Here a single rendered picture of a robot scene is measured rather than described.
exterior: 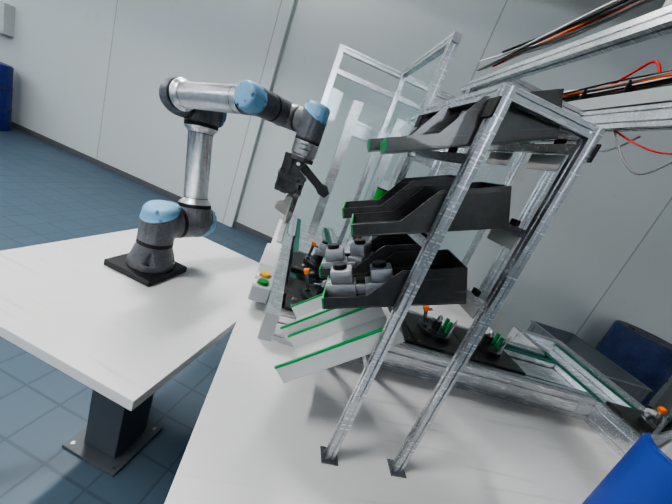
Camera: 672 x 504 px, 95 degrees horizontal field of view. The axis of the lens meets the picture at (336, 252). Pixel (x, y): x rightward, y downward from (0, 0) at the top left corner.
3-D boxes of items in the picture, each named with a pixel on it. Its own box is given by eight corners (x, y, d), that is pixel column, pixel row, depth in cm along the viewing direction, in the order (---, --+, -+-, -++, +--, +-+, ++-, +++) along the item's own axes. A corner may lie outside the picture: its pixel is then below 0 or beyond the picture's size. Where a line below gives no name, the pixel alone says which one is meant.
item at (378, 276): (365, 297, 65) (364, 265, 63) (365, 288, 69) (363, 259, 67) (406, 295, 64) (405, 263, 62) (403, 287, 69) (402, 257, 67)
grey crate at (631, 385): (580, 405, 190) (602, 376, 183) (515, 343, 248) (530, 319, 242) (631, 418, 198) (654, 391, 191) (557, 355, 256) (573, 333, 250)
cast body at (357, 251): (362, 269, 79) (361, 243, 77) (348, 267, 81) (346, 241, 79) (377, 260, 85) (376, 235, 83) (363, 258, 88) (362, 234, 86)
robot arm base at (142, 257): (116, 257, 108) (120, 231, 105) (156, 251, 122) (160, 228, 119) (144, 277, 103) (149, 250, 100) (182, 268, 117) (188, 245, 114)
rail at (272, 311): (257, 338, 99) (266, 309, 95) (280, 248, 182) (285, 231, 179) (273, 342, 100) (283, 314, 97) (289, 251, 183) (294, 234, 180)
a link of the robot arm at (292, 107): (261, 88, 88) (289, 97, 84) (285, 101, 98) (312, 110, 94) (253, 116, 91) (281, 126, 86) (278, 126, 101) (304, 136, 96)
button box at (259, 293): (247, 299, 110) (252, 284, 108) (256, 275, 130) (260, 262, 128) (266, 304, 111) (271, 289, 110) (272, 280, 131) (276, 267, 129)
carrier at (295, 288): (283, 311, 102) (295, 278, 98) (287, 280, 124) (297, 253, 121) (350, 329, 106) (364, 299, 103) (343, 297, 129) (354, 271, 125)
